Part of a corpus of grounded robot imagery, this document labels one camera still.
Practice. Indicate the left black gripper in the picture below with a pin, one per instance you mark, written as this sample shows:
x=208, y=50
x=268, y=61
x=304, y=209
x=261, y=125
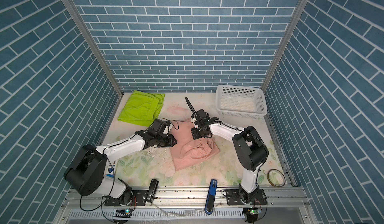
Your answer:
x=171, y=141

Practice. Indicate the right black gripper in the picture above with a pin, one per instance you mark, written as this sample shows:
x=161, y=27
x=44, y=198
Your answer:
x=195, y=134

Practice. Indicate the pink shorts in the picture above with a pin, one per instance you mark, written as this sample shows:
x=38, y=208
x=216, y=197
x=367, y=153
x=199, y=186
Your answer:
x=188, y=151

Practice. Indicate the lime green shorts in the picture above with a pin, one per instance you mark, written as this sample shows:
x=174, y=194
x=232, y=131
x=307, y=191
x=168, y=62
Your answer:
x=142, y=108

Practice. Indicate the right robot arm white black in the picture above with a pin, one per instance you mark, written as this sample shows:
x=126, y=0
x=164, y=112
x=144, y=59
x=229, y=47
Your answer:
x=251, y=151

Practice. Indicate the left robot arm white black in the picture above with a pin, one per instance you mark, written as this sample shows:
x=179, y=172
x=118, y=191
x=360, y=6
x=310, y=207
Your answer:
x=87, y=171

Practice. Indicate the white plastic laundry basket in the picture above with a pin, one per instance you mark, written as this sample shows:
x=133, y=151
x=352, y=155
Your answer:
x=244, y=102

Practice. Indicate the blue white card label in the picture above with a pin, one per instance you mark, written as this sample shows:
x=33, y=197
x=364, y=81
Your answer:
x=110, y=171

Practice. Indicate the blue black handheld device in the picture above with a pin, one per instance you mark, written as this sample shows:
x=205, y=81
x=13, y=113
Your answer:
x=210, y=201

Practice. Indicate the left green circuit board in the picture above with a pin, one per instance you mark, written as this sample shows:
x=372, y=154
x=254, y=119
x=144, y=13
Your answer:
x=126, y=213

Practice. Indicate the green circuit board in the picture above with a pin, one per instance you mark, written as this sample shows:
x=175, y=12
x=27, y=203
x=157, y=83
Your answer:
x=253, y=211
x=126, y=213

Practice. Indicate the right green circuit board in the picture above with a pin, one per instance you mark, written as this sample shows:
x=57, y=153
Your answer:
x=253, y=211

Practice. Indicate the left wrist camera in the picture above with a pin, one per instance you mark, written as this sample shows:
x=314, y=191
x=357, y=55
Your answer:
x=160, y=128

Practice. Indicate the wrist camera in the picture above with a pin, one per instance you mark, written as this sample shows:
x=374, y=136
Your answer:
x=160, y=128
x=200, y=118

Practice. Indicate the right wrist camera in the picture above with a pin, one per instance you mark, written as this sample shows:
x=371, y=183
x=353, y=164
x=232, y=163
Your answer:
x=200, y=118

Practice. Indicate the aluminium front rail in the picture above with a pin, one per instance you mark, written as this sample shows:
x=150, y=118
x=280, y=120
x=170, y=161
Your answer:
x=190, y=197

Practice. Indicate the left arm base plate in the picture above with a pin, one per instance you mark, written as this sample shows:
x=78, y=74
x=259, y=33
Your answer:
x=131, y=198

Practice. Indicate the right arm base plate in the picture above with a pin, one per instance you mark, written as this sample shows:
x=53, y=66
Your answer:
x=236, y=197

